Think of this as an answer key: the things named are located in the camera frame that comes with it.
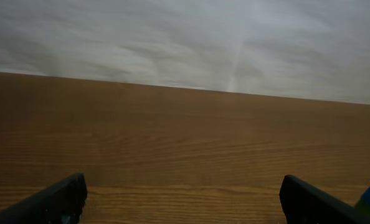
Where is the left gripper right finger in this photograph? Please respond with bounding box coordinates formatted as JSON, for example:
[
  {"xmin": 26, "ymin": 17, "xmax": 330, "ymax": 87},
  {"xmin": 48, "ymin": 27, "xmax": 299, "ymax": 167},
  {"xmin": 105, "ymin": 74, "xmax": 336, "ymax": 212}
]
[{"xmin": 278, "ymin": 174, "xmax": 370, "ymax": 224}]

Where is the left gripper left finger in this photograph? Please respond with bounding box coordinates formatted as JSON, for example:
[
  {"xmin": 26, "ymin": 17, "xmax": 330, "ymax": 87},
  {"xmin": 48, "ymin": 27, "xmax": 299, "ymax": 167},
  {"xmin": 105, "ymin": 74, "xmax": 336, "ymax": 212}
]
[{"xmin": 0, "ymin": 172, "xmax": 88, "ymax": 224}]

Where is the green cube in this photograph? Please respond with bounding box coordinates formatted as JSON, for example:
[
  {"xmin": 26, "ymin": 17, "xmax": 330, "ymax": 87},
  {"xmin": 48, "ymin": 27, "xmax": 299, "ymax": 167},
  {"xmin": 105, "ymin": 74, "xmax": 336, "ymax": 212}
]
[{"xmin": 354, "ymin": 198, "xmax": 370, "ymax": 223}]

